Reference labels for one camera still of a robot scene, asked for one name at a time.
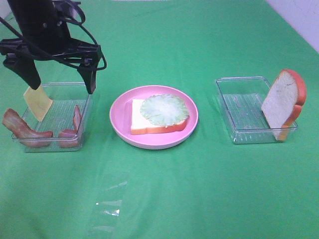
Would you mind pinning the clear ingredient container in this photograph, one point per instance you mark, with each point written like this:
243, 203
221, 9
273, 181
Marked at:
66, 96

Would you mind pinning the clear plastic film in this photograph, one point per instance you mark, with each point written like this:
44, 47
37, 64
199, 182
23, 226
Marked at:
107, 204

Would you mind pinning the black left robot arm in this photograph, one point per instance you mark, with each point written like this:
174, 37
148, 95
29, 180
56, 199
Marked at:
44, 35

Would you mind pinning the long bacon strip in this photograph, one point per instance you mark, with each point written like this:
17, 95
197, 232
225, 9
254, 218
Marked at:
12, 121

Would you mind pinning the clear bread container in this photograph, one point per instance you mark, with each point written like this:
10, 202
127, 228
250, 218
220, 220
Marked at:
240, 100

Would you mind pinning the bread slice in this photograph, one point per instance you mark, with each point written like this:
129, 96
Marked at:
284, 102
141, 125

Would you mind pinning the pink round plate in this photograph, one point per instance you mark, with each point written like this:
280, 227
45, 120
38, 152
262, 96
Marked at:
121, 117

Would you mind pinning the green tablecloth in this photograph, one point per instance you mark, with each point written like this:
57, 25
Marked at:
205, 188

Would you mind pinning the green lettuce leaf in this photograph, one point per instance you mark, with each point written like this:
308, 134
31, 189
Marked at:
164, 110

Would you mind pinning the yellow cheese slice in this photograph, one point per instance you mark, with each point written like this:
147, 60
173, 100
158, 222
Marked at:
38, 102

